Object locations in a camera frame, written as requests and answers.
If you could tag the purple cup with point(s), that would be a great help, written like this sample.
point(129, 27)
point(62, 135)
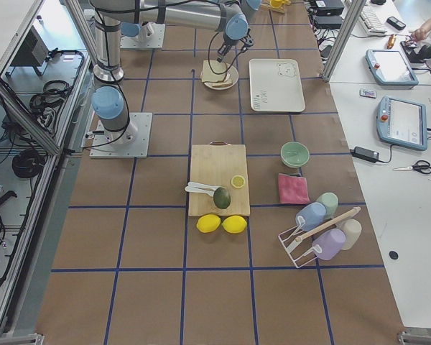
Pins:
point(327, 245)

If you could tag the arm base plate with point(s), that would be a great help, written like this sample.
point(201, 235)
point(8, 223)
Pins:
point(155, 43)
point(133, 143)

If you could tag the cream bear tray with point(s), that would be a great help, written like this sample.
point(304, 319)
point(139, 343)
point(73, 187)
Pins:
point(275, 86)

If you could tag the teach pendant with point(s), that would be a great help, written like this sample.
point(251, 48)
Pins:
point(390, 68)
point(402, 122)

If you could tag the lemon slice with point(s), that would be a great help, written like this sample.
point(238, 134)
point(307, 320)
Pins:
point(238, 181)

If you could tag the avocado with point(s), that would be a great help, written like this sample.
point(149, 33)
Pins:
point(221, 198)

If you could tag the upper teach pendant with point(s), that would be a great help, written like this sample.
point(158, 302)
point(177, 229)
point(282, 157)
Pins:
point(390, 68)

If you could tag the person hand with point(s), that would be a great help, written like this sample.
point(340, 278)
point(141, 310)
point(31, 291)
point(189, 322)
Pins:
point(419, 34)

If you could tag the black scissors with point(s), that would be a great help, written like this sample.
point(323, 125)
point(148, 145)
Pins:
point(420, 166)

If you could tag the lower teach pendant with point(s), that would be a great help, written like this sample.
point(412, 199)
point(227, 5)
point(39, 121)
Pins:
point(402, 122)

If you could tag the white wire cup rack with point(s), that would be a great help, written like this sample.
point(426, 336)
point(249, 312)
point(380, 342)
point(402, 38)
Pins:
point(298, 244)

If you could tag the white plastic knife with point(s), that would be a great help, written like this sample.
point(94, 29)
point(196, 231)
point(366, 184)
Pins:
point(193, 187)

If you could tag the yellow cup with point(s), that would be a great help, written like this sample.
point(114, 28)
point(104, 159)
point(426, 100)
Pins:
point(279, 5)

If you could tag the whole lemon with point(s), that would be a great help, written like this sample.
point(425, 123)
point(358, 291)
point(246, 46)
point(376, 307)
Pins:
point(208, 223)
point(234, 224)

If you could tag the cream cup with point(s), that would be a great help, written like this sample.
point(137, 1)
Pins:
point(352, 230)

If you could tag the green cup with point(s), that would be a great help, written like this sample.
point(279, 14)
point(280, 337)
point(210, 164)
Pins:
point(330, 202)

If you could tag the bread slice under egg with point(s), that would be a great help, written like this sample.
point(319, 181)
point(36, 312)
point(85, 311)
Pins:
point(226, 83)

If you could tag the bamboo cutting board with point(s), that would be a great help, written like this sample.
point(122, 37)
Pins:
point(216, 165)

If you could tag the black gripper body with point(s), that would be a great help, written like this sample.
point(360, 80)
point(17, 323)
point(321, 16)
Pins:
point(225, 48)

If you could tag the black power adapter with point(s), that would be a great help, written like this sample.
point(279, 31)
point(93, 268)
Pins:
point(365, 154)

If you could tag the blue cup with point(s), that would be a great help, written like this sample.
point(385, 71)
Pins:
point(310, 216)

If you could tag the white keyboard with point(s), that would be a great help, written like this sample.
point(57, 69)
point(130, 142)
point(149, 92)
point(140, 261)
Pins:
point(370, 22)

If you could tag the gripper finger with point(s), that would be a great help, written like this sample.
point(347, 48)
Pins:
point(240, 50)
point(223, 51)

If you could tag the pink cloth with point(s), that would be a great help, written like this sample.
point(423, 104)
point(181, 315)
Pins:
point(292, 189)

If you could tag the left whole lemon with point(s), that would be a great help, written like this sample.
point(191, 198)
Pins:
point(208, 223)

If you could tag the white bread slice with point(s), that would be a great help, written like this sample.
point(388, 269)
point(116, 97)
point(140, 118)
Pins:
point(213, 71)

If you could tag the aluminium frame post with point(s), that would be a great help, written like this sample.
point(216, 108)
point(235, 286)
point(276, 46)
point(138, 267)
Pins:
point(346, 29)

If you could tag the right whole lemon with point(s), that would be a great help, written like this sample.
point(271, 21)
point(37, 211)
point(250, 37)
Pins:
point(234, 224)

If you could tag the cream round plate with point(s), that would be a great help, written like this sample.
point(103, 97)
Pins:
point(232, 70)

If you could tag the green bowl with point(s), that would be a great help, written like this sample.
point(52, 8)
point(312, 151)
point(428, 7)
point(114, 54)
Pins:
point(294, 154)

